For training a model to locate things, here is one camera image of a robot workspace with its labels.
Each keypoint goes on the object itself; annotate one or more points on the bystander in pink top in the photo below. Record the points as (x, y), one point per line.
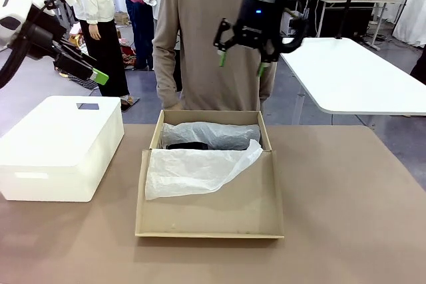
(139, 31)

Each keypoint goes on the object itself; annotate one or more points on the black stand pole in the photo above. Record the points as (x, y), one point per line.
(346, 11)

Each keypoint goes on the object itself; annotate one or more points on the black label on white box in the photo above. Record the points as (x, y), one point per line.
(88, 106)

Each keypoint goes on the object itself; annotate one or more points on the white background table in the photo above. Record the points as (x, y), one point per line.
(349, 78)

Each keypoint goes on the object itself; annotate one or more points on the white storage box with lid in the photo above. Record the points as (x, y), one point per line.
(56, 147)

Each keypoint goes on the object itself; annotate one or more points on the white tissue paper sheet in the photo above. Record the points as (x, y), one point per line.
(186, 174)

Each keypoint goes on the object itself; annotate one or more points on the black leather shoe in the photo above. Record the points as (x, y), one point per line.
(186, 146)

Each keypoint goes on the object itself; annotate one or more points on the person's right forearm beige sleeve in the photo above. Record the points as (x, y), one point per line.
(166, 78)

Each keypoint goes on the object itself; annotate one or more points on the person's torso beige sweater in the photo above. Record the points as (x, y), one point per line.
(199, 48)

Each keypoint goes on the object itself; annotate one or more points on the colourful bags on floor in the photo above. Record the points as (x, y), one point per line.
(128, 54)

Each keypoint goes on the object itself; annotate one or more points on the brown cardboard shoe box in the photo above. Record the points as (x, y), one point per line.
(213, 211)

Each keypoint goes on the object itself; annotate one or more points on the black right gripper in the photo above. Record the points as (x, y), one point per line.
(254, 28)

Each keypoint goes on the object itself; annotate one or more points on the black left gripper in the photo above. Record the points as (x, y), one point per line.
(41, 43)

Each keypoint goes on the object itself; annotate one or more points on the person's left forearm beige sleeve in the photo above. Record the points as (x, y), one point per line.
(268, 84)

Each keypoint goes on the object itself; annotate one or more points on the person's right hand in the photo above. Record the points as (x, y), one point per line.
(174, 107)

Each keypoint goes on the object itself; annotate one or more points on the black keyboard on floor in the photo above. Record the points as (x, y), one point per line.
(78, 81)

